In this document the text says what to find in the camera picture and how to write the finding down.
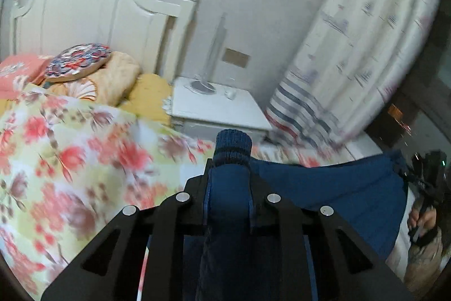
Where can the person's right hand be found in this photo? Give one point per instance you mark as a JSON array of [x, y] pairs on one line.
[[422, 226]]

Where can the yellow bed sheet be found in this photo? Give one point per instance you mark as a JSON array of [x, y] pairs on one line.
[[149, 98]]

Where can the floral quilt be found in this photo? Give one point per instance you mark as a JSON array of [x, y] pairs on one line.
[[69, 166]]

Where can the beige folded blanket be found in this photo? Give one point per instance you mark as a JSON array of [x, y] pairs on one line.
[[106, 86]]

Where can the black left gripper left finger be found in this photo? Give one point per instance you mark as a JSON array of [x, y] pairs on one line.
[[140, 253]]

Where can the pink pillow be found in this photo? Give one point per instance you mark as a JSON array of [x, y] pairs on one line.
[[19, 70]]

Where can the white nightstand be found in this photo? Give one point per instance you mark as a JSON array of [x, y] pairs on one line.
[[204, 116]]

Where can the striped patterned curtain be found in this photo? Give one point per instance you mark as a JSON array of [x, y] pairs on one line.
[[354, 57]]

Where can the brass wall switch plate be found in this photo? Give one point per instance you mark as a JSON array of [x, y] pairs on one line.
[[235, 58]]

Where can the navy blue sweater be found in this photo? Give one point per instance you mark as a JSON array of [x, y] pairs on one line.
[[287, 232]]

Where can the white charger with cable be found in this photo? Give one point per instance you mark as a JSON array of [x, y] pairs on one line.
[[230, 92]]

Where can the right forearm patterned sleeve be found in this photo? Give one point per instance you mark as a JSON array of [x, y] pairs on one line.
[[424, 258]]

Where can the white wooden headboard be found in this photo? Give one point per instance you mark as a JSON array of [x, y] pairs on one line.
[[152, 31]]

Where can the white desk lamp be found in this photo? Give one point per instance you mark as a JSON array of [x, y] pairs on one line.
[[201, 84]]

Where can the round patterned cushion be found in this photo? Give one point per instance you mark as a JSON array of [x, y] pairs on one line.
[[77, 62]]

